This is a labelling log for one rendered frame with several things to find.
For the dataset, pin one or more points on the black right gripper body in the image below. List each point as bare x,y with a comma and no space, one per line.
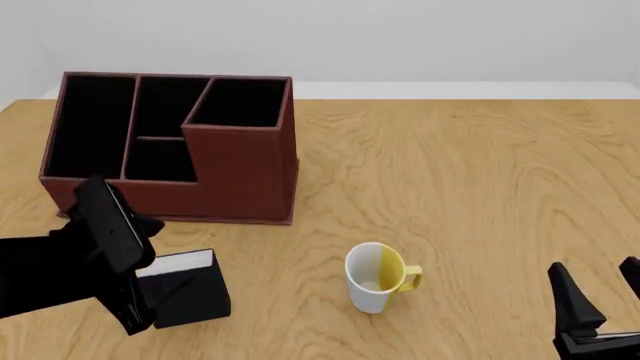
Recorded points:
600,348

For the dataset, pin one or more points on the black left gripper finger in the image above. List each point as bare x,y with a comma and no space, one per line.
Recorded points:
151,226
167,298

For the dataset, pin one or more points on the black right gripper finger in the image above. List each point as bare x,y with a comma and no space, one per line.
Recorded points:
575,303
633,273

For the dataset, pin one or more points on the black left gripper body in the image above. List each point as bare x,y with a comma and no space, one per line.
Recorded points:
130,303

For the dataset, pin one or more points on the black book with white pages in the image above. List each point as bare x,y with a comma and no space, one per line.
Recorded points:
202,300

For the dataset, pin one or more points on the red-brown desk caddy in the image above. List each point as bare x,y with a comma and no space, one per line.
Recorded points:
240,168

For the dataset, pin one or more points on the black flat plate on stalk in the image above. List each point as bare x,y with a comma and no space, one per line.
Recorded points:
111,225

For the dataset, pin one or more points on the white and yellow mug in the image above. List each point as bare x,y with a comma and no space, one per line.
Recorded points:
367,296

